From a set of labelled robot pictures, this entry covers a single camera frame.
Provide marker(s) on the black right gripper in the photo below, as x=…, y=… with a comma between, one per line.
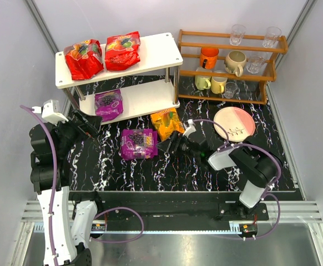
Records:
x=174, y=143

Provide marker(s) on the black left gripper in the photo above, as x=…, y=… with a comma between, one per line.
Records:
x=81, y=125

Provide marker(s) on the purple candy bag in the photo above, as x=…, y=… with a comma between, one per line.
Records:
x=108, y=105
x=139, y=144

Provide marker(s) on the large red candy bag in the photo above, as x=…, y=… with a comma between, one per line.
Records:
x=84, y=59

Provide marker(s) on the small red candy bag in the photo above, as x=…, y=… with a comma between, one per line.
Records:
x=122, y=51

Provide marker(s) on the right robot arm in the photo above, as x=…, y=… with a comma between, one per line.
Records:
x=259, y=165

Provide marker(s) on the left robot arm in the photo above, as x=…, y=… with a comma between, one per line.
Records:
x=66, y=237

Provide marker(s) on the yellow mango candy bag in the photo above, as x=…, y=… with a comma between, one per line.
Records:
x=166, y=122

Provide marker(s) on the clear glass bottom shelf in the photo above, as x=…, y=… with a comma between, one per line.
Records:
x=230, y=89

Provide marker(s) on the clear glass shelf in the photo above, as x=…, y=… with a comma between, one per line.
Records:
x=230, y=89
x=255, y=63

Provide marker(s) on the white two-tier shelf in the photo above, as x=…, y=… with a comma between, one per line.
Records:
x=149, y=86

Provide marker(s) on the clear glass middle shelf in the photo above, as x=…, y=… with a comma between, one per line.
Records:
x=255, y=63

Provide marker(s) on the green mug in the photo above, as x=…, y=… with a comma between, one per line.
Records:
x=202, y=82

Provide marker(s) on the pink beige plate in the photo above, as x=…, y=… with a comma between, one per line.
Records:
x=238, y=123

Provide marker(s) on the yellow mug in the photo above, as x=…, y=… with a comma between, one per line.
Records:
x=218, y=84

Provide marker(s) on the wooden cup rack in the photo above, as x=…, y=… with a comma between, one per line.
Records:
x=192, y=39

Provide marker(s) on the orange mug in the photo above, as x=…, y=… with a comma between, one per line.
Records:
x=208, y=57

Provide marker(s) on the beige ceramic mug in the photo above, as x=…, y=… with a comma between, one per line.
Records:
x=235, y=63

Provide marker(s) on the clear glass top left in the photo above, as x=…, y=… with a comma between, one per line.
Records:
x=237, y=33

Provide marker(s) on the clear glass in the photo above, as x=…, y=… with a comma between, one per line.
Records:
x=271, y=37
x=237, y=33

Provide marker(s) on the clear glass top right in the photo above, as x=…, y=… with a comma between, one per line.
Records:
x=271, y=37

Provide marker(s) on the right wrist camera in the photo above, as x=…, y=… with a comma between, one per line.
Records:
x=189, y=128

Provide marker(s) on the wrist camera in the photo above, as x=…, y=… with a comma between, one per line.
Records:
x=50, y=112
x=189, y=128

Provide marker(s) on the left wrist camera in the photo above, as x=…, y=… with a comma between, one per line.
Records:
x=50, y=112

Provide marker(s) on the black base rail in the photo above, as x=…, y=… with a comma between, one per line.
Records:
x=224, y=206

